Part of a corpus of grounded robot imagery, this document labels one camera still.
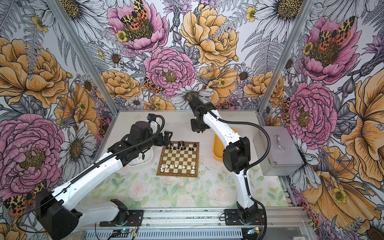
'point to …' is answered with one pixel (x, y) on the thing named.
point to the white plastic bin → (150, 161)
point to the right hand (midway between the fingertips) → (199, 132)
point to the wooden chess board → (179, 158)
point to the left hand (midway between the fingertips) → (163, 136)
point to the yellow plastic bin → (218, 147)
